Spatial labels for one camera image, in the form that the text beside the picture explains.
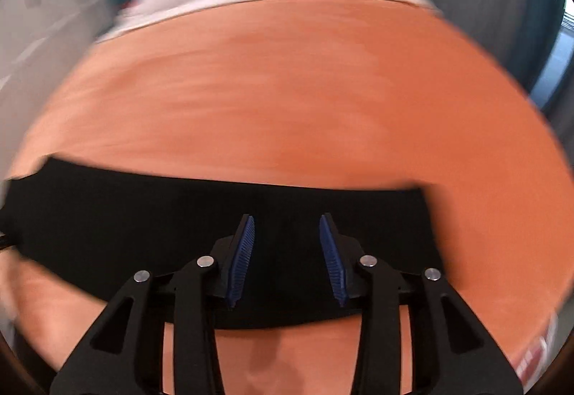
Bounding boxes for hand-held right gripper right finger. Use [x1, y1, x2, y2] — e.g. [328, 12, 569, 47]
[318, 213, 526, 395]

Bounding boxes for orange plush blanket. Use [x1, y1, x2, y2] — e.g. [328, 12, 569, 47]
[0, 0, 568, 395]

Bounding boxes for black pants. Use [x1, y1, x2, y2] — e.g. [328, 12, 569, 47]
[0, 155, 444, 330]

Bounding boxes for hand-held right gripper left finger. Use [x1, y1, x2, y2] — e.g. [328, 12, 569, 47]
[49, 214, 256, 395]

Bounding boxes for white panelled wardrobe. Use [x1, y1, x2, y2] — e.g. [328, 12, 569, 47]
[0, 0, 115, 109]

